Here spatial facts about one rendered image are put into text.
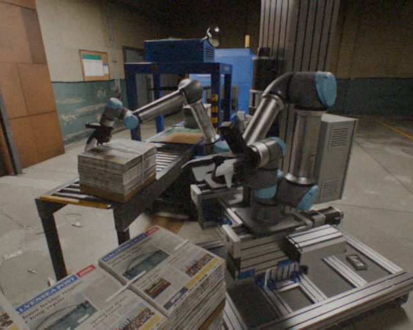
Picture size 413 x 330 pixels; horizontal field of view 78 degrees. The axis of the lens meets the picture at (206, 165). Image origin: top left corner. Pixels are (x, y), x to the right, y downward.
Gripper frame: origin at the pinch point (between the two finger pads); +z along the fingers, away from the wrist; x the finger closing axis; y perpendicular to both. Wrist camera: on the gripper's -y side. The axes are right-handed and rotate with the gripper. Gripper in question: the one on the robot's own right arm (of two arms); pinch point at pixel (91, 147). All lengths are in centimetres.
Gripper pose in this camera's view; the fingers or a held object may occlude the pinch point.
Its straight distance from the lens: 170.1
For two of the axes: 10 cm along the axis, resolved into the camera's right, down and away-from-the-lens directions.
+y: 8.0, 6.0, -0.4
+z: -5.4, 7.3, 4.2
